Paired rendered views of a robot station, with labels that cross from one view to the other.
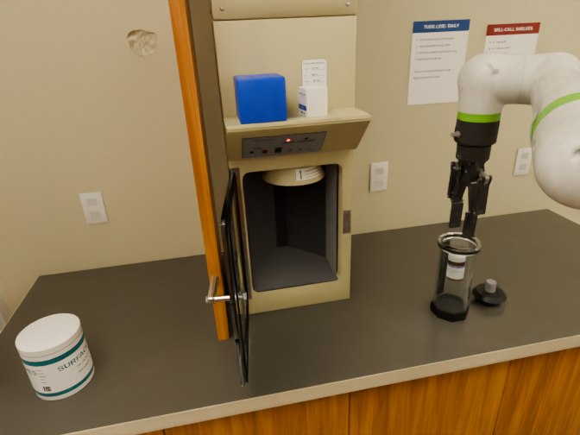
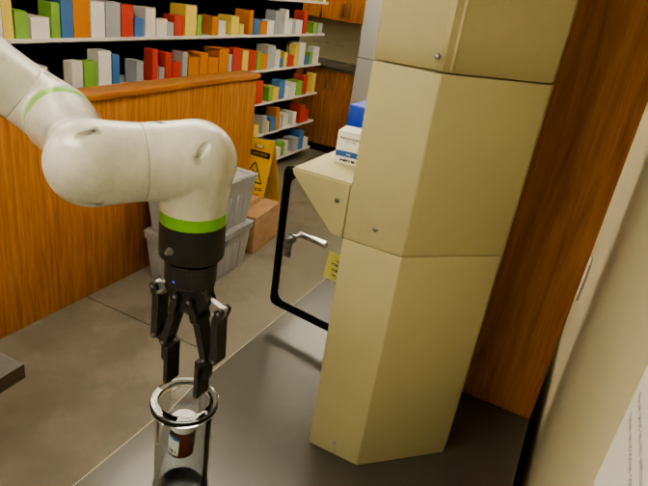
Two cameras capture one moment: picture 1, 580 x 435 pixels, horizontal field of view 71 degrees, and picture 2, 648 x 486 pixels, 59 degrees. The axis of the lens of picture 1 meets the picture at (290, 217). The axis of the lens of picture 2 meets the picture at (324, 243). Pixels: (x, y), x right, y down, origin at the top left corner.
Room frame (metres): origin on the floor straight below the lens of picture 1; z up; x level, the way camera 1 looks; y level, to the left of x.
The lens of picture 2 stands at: (1.48, -0.94, 1.81)
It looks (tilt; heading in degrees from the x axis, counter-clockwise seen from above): 25 degrees down; 124
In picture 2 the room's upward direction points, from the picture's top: 9 degrees clockwise
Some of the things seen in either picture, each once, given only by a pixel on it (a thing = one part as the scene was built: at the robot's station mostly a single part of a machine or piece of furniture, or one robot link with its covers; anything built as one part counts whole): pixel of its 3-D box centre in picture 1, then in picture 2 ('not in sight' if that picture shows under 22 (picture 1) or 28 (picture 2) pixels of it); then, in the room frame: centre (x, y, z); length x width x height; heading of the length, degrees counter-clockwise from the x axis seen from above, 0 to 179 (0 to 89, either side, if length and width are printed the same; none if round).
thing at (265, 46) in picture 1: (284, 170); (427, 271); (1.10, 0.01, 1.33); 0.32 x 0.25 x 0.77; 100
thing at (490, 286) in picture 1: (489, 291); not in sight; (0.97, -0.57, 0.97); 0.09 x 0.09 x 0.07
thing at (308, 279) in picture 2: (237, 273); (325, 256); (0.78, 0.13, 1.19); 0.30 x 0.01 x 0.40; 3
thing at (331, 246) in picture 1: (286, 212); not in sight; (1.10, 0.01, 1.19); 0.26 x 0.24 x 0.35; 100
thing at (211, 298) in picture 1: (221, 288); not in sight; (0.71, 0.15, 1.20); 0.10 x 0.05 x 0.03; 3
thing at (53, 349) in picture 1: (57, 356); not in sight; (0.73, 0.56, 1.02); 0.13 x 0.13 x 0.15
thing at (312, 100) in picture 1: (312, 101); (353, 146); (0.93, -0.06, 1.54); 0.05 x 0.05 x 0.06; 18
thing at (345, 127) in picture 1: (296, 137); (355, 181); (0.92, -0.02, 1.46); 0.32 x 0.12 x 0.10; 100
